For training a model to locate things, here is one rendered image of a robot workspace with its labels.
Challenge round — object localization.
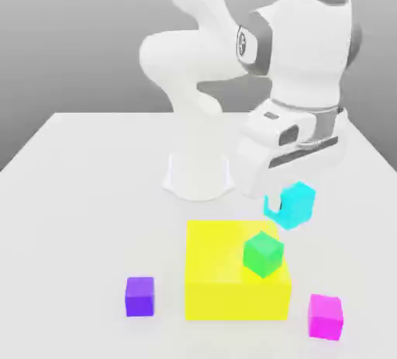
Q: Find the small green cube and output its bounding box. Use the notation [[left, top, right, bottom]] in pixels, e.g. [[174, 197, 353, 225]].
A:
[[242, 230, 285, 279]]

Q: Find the small purple cube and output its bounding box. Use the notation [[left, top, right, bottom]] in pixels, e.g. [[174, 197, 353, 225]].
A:
[[125, 276, 155, 318]]

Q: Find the small cyan cube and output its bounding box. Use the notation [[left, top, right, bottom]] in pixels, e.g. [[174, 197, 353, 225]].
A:
[[263, 180, 316, 232]]

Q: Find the large yellow box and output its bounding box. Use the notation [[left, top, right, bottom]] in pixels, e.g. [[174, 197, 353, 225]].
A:
[[185, 219, 292, 322]]

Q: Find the small magenta cube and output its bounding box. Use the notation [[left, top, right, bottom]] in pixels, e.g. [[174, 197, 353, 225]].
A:
[[307, 293, 344, 341]]

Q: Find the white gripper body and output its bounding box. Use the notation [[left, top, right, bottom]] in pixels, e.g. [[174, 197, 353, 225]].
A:
[[236, 135, 340, 201]]

